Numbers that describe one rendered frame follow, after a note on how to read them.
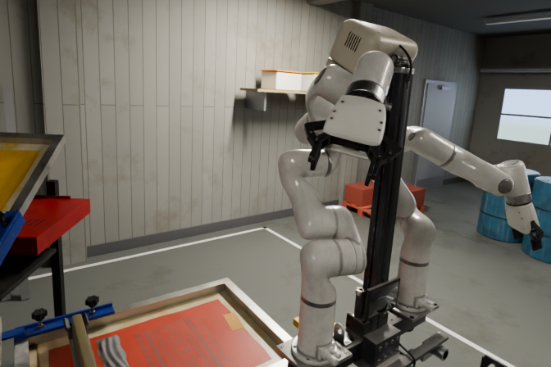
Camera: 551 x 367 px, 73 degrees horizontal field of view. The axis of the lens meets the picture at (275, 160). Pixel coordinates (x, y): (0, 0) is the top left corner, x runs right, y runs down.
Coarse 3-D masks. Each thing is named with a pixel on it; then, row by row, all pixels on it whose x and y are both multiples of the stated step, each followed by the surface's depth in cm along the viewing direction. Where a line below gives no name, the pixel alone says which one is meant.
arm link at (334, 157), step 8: (304, 120) 97; (296, 128) 104; (296, 136) 105; (304, 136) 100; (328, 152) 110; (336, 152) 107; (336, 160) 108; (328, 168) 109; (336, 168) 110; (328, 176) 112
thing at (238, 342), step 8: (240, 328) 137; (216, 336) 133; (224, 336) 133; (232, 336) 133; (240, 336) 133; (248, 336) 134; (224, 344) 129; (232, 344) 129; (240, 344) 129; (248, 344) 129; (256, 344) 130; (232, 352) 125; (240, 352) 125; (248, 352) 125; (256, 352) 125; (264, 352) 126; (240, 360) 121; (248, 360) 122; (256, 360) 122; (264, 360) 122
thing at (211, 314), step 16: (208, 304) 152; (160, 320) 140; (176, 320) 140; (208, 320) 141; (224, 320) 142; (128, 336) 130; (48, 352) 120; (64, 352) 121; (96, 352) 121; (128, 352) 122
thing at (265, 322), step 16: (192, 288) 156; (208, 288) 158; (224, 288) 162; (144, 304) 143; (160, 304) 146; (240, 304) 150; (96, 320) 133; (112, 320) 137; (256, 320) 141; (272, 320) 138; (48, 336) 125; (64, 336) 128; (272, 336) 132; (288, 336) 129; (16, 352) 115
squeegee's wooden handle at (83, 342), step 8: (72, 320) 121; (80, 320) 120; (72, 328) 122; (80, 328) 117; (72, 336) 123; (80, 336) 113; (80, 344) 110; (88, 344) 110; (80, 352) 107; (88, 352) 107; (80, 360) 107; (88, 360) 104
